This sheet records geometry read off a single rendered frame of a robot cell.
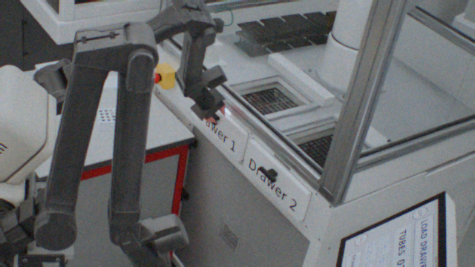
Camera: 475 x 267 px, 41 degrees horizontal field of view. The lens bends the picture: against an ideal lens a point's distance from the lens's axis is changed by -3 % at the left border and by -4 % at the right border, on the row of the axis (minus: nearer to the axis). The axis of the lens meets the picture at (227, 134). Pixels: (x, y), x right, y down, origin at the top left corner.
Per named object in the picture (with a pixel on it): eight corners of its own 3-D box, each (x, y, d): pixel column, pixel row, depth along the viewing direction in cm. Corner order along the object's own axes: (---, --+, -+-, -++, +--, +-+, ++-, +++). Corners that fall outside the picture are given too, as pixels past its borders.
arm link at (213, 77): (174, 71, 193) (186, 96, 191) (208, 51, 191) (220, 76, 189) (186, 80, 204) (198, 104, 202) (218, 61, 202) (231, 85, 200)
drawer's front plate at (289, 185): (298, 222, 194) (307, 194, 188) (242, 167, 212) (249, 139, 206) (303, 221, 195) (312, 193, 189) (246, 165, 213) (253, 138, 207)
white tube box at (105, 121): (99, 131, 225) (99, 122, 223) (95, 118, 232) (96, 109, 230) (134, 129, 230) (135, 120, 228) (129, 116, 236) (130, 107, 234)
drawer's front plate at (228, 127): (238, 162, 214) (244, 134, 208) (191, 115, 232) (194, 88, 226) (243, 161, 215) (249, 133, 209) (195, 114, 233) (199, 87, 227)
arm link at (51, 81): (18, 87, 153) (27, 106, 151) (53, 65, 151) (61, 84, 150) (38, 95, 161) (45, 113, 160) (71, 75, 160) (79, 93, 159)
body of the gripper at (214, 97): (226, 100, 206) (217, 87, 200) (202, 122, 205) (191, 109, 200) (216, 89, 210) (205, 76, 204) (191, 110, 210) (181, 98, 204)
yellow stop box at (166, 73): (162, 90, 238) (164, 73, 234) (152, 81, 243) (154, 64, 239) (174, 88, 241) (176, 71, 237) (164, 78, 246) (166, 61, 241)
